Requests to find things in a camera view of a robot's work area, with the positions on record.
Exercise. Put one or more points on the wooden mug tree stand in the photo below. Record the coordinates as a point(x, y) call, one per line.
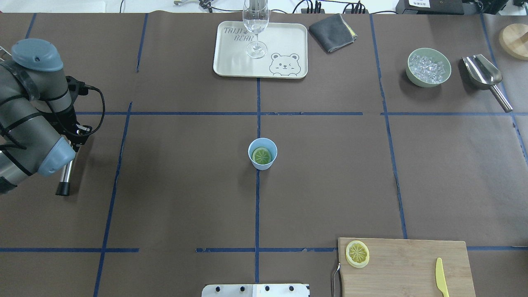
point(514, 40)

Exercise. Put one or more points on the wooden cutting board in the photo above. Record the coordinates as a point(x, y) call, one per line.
point(406, 268)

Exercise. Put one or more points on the green bowl of ice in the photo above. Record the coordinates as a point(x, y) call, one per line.
point(427, 68)

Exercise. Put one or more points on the clear wine glass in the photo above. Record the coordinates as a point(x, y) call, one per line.
point(256, 19)

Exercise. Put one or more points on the light blue cup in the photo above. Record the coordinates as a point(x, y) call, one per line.
point(264, 142)

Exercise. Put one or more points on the black metal muddler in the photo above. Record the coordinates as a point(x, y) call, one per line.
point(64, 185)

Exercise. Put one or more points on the yellow plastic knife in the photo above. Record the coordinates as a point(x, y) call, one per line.
point(440, 277)

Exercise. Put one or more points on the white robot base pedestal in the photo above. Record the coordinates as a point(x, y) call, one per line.
point(257, 290)

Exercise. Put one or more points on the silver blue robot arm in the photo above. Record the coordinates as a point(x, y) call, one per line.
point(38, 121)

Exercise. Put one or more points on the cream bear tray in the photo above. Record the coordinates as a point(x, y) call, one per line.
point(282, 51)

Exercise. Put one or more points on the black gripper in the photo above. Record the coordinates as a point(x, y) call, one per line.
point(63, 188)

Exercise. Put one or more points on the metal ice scoop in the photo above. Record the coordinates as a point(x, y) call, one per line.
point(486, 76)

